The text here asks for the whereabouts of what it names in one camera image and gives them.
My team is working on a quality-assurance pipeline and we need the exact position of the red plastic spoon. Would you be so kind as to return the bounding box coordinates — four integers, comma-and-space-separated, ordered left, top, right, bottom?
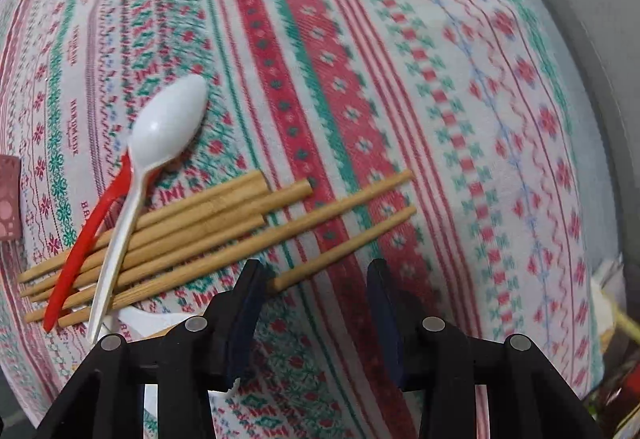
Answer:
42, 152, 132, 333

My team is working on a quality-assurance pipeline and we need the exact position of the wooden chopstick four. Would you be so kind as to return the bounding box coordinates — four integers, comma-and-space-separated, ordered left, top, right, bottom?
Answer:
24, 213, 267, 324

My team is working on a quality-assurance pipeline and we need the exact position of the wooden chopstick six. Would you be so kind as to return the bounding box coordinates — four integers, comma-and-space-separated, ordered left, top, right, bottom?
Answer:
20, 180, 270, 301

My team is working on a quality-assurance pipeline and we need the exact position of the wooden chopstick two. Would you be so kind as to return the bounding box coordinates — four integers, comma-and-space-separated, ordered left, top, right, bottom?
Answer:
20, 178, 314, 298

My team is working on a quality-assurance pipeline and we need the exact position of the white plastic spoon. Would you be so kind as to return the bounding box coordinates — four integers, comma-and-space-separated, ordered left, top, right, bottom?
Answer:
86, 74, 207, 345

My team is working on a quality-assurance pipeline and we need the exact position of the pink perforated utensil holder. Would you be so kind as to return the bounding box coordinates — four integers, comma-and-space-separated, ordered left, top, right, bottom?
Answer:
0, 155, 22, 242

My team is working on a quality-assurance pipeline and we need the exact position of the white rice paddle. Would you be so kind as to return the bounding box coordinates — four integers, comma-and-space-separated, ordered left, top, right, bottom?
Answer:
103, 306, 190, 339

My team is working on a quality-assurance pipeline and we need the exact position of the wooden chopstick five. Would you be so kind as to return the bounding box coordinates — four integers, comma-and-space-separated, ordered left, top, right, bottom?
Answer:
268, 206, 416, 295

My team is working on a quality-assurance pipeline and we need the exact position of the patterned striped tablecloth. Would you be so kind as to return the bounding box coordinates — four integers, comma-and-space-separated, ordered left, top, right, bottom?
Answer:
1, 0, 604, 438

